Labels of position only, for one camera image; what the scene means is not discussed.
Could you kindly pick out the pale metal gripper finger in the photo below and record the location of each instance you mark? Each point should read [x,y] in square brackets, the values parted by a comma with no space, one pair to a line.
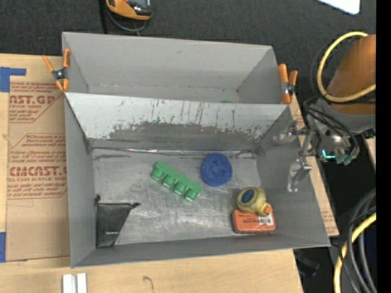
[296,174]
[285,136]

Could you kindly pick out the blue round sponge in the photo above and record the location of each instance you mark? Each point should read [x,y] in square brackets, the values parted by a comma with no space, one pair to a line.
[216,169]

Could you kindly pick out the brown cardboard board red print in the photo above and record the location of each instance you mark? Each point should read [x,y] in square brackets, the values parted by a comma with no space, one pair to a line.
[33,163]

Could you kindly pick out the yellow round bottle orange cap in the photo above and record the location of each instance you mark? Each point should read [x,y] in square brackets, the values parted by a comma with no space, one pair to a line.
[250,198]

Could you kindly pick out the grey metal bin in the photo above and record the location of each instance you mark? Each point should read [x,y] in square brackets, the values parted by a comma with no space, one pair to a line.
[183,124]

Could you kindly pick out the green block with four cylinders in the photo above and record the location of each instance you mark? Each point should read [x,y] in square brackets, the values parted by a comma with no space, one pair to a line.
[175,180]

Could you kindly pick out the small green round thing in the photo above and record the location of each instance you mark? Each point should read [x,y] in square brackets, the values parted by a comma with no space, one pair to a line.
[226,101]

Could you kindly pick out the orange flat box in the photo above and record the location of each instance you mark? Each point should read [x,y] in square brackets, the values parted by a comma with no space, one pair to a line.
[250,223]

